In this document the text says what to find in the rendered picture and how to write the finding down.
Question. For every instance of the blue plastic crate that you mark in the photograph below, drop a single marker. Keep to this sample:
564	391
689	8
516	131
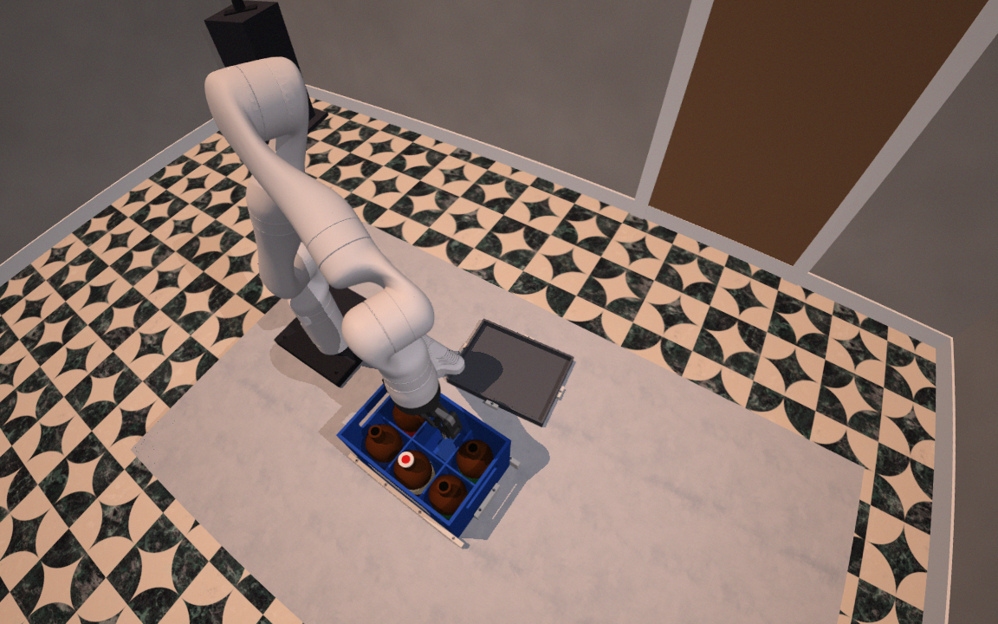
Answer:
428	440

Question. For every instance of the brown bottle with white and red cap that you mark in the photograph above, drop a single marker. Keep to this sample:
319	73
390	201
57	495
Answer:
416	471

